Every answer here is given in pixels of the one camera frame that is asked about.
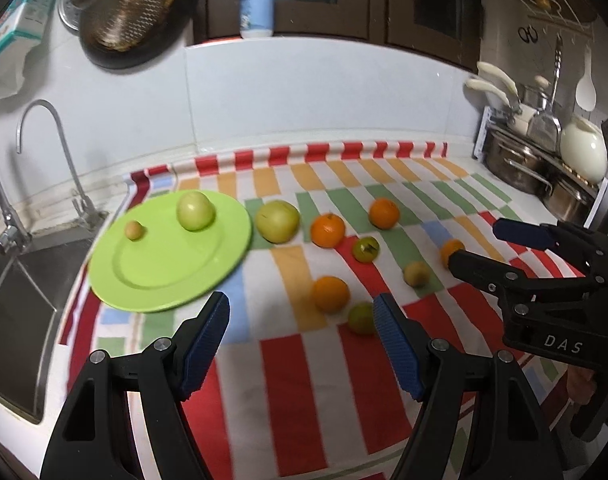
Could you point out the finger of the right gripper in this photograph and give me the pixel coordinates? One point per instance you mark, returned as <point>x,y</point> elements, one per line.
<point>535,236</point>
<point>496,278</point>

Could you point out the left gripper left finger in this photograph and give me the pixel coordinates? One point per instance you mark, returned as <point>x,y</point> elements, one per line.
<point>199,340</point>

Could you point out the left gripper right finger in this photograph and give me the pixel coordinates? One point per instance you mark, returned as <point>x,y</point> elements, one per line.
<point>396,331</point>

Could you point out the large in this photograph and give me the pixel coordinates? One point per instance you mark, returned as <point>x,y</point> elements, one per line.
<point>330,294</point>

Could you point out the orange with stem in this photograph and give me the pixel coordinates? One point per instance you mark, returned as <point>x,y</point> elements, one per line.
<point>327,230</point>

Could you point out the large yellow-green apple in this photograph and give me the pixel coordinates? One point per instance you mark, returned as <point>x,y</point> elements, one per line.
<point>277,221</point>

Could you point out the large steel kitchen faucet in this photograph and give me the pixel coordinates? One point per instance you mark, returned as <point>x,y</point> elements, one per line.
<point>14,234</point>

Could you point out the steel pot with lid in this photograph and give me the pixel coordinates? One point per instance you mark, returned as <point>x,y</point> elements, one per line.
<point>526,168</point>

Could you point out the green plastic plate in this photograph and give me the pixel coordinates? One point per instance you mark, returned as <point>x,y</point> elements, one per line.
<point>169,266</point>

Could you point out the white ceramic jar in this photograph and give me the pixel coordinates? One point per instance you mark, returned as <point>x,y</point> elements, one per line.
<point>582,148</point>

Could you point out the steel spatula hanging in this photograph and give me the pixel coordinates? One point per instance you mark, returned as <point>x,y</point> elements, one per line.
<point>545,128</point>

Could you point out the dark green small fruit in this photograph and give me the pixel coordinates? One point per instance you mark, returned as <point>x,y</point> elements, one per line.
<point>365,249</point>

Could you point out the striped colourful table mat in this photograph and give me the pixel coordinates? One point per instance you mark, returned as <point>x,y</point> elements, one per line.
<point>293,392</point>

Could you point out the small tan round fruit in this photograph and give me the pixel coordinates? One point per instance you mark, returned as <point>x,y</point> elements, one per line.
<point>134,230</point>

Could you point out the large green apple on plate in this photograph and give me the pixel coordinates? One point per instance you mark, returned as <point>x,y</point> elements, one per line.
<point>195,211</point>

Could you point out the white rice spoon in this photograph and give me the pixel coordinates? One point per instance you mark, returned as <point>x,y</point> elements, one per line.
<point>585,91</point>

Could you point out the stainless steel sink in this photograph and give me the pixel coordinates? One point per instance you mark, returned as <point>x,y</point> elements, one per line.
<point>34,288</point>

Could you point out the dark wooden cabinet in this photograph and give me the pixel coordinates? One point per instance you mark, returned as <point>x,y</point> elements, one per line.
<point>449,30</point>

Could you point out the black pan with strainer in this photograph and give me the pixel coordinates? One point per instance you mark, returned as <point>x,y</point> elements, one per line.
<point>122,34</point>

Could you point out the tissue pack teal white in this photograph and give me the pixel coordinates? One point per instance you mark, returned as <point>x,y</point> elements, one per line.
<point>22,27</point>

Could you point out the white lotion pump bottle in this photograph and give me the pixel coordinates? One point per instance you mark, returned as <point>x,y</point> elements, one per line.
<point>257,18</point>

